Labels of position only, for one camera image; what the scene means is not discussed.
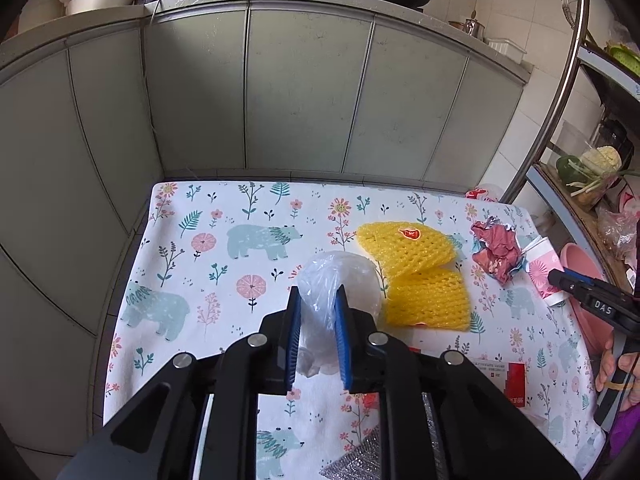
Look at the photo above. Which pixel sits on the metal shelf rack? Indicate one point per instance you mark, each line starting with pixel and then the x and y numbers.
pixel 555 110

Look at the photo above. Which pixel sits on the grey kitchen counter cabinet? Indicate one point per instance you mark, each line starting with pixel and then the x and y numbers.
pixel 300 85

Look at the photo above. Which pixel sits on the clear glass container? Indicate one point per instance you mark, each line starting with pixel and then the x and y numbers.
pixel 572 137

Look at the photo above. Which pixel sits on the scallions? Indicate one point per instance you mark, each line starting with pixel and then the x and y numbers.
pixel 592 182

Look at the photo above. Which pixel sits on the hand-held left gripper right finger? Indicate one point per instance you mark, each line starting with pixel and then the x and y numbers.
pixel 344 340

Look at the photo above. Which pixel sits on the red foil paper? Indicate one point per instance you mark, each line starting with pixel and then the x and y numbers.
pixel 497 252

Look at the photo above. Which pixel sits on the green pepper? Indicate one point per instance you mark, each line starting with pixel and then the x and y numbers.
pixel 567 170

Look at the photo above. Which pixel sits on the crinkled clear bag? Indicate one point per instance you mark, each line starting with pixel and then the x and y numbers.
pixel 615 232

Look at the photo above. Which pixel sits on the green colander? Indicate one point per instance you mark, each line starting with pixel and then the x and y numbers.
pixel 625 57

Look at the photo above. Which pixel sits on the clear plastic bag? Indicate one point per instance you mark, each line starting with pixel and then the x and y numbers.
pixel 320 280

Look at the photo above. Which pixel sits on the pink patterned paper cup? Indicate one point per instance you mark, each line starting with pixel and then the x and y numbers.
pixel 542 270

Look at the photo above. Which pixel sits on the black blender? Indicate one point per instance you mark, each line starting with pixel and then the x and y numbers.
pixel 612 135

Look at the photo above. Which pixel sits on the metal kettle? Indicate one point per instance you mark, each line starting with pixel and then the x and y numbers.
pixel 470 25

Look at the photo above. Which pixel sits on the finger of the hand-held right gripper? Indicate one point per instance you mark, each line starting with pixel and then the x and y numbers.
pixel 565 285
pixel 582 276

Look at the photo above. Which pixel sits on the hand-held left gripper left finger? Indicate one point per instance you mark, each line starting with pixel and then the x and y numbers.
pixel 295 340

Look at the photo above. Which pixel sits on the floral bear print tablecloth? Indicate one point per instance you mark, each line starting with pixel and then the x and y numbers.
pixel 200 285

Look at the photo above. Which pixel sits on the red white plastic bag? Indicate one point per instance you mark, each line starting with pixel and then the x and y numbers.
pixel 482 194

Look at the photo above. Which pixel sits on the yellow foam net red sticker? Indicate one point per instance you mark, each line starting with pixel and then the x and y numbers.
pixel 400 250

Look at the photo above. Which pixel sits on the silver glitter scouring pad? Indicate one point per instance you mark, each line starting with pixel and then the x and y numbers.
pixel 357 460

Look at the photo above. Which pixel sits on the yellow foam fruit net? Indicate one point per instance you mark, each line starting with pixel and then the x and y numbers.
pixel 430 300

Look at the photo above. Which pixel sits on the cauliflower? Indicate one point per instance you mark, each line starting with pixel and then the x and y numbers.
pixel 605 157

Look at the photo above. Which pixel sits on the white dish tray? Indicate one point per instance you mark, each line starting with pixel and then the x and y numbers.
pixel 507 50

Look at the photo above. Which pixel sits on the pink plastic basin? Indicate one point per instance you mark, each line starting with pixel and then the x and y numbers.
pixel 585 325

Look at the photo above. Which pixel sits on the person's right hand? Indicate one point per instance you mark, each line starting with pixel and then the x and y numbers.
pixel 604 367

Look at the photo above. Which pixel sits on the red and white card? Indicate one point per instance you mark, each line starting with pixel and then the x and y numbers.
pixel 500 375

